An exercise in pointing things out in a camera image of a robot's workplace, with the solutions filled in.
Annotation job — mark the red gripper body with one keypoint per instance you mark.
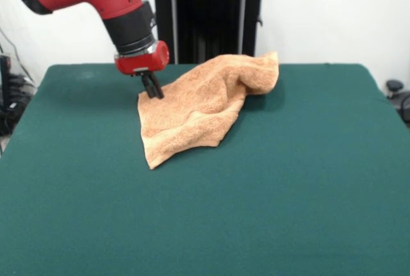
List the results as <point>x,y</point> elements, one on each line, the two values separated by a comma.
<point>137,63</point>

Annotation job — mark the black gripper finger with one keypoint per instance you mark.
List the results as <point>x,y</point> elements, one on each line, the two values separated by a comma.
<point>157,89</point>
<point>148,88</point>

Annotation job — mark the tan terry towel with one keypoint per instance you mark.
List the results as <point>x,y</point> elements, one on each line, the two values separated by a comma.
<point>192,112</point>

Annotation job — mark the black equipment pile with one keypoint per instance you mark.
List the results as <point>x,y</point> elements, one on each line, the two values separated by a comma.
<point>16,96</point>

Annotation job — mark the black computer tower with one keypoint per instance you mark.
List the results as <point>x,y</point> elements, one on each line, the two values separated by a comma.
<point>4,77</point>

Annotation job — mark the dark green table cloth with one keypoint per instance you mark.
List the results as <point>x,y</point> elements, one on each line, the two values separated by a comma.
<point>96,224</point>

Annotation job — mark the black office chair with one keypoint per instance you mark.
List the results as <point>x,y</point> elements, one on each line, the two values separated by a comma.
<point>400,96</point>

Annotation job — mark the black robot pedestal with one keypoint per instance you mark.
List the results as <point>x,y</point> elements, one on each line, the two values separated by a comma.
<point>208,32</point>

